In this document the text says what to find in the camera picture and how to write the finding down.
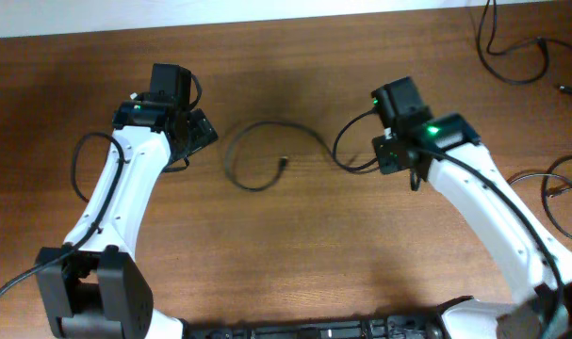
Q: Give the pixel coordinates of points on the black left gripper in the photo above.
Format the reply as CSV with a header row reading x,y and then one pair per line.
x,y
204,133

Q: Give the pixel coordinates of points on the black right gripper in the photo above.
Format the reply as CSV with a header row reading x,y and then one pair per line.
x,y
389,172

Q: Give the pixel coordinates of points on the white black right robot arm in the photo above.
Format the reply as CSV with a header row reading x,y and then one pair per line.
x,y
448,154

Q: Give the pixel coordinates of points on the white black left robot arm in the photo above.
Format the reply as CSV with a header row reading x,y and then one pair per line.
x,y
90,286

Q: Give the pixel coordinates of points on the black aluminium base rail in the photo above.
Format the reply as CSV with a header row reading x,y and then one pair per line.
x,y
314,327

